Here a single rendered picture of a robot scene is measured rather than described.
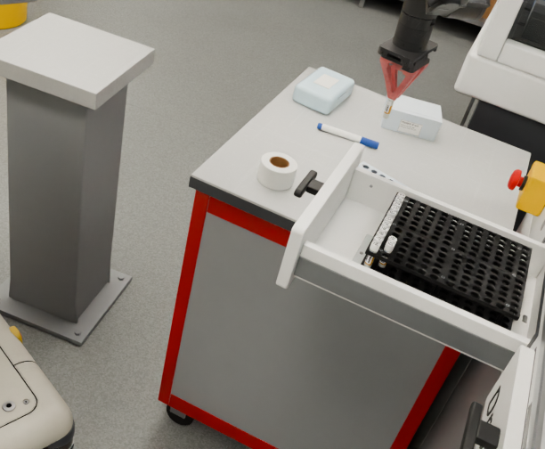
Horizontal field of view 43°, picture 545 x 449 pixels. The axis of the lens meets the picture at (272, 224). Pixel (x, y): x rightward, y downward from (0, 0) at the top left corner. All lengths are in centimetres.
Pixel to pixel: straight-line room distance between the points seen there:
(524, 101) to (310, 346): 80
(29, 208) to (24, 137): 20
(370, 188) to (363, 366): 39
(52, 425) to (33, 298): 61
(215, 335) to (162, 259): 77
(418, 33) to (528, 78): 65
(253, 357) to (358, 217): 48
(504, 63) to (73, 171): 104
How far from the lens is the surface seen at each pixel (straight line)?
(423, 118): 159
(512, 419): 81
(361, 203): 118
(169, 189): 253
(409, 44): 117
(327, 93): 158
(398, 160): 150
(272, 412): 159
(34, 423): 147
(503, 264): 107
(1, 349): 160
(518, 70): 177
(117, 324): 202
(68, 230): 179
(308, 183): 105
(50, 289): 195
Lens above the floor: 148
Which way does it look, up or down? 37 degrees down
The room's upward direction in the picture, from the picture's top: 15 degrees clockwise
